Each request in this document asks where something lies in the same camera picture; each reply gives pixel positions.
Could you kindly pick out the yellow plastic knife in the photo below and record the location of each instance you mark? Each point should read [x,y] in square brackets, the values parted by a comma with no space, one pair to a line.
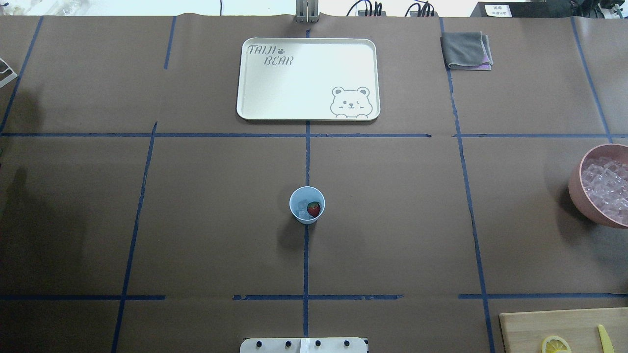
[606,342]

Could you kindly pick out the light blue cup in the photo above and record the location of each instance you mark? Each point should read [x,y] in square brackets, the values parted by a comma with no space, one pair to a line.
[306,193]

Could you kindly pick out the grey folded cloth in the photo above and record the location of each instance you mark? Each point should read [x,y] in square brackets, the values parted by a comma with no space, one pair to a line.
[467,51]

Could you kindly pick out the black power strip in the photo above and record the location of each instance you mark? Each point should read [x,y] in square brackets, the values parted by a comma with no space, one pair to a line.
[527,9]

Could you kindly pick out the ice cube in cup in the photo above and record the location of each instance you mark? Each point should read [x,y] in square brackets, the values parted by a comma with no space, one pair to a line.
[302,210]

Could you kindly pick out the lemon slices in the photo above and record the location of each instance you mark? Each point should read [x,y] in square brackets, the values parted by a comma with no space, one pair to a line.
[555,344]

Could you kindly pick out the wooden cutting board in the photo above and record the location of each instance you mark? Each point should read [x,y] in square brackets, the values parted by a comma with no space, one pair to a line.
[526,332]

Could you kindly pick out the pink bowl of ice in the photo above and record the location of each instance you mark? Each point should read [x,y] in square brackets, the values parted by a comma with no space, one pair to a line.
[598,185]

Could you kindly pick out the aluminium frame post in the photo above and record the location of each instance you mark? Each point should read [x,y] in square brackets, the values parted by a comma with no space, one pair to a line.
[307,11]

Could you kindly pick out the red strawberry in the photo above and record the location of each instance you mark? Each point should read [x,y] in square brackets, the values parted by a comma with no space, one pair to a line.
[313,209]

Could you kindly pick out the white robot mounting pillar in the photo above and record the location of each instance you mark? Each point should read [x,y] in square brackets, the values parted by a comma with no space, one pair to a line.
[305,345]

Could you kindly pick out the cream bear tray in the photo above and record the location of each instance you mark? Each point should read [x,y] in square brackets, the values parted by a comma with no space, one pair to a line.
[308,79]

